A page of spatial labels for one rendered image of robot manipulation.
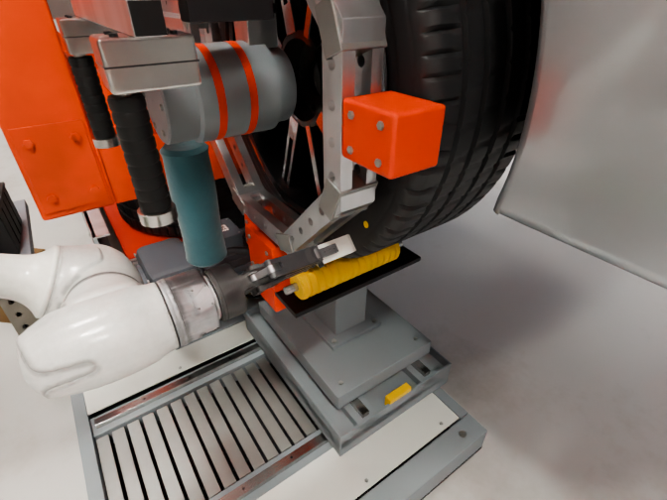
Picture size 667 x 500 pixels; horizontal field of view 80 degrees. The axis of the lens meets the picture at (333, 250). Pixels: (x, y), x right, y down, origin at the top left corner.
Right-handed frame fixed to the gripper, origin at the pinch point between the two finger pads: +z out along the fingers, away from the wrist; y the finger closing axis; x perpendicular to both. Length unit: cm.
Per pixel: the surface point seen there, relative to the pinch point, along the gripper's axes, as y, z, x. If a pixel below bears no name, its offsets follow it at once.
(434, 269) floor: -75, 82, -15
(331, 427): -33.4, -0.8, -33.6
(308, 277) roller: -13.0, -0.2, -1.7
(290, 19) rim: 5.0, 7.7, 38.3
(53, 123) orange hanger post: -38, -30, 52
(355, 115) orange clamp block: 22.3, -2.8, 10.6
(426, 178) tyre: 17.7, 7.2, 2.5
